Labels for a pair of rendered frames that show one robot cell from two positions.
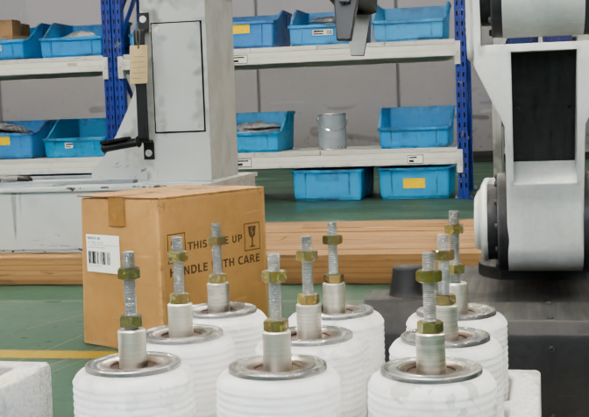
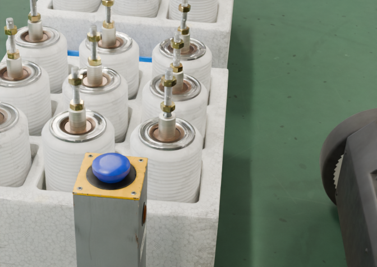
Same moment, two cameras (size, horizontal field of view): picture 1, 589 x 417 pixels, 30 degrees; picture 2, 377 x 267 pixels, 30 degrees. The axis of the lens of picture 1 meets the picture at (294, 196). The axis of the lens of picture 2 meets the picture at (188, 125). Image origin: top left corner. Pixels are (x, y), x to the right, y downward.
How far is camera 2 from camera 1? 1.34 m
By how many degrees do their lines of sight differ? 79
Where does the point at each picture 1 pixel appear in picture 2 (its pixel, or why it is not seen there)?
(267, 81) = not seen: outside the picture
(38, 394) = (210, 42)
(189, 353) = (81, 51)
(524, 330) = (369, 222)
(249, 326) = (161, 64)
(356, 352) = not seen: hidden behind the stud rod
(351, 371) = not seen: hidden behind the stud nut
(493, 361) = (54, 151)
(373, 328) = (155, 107)
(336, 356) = (65, 94)
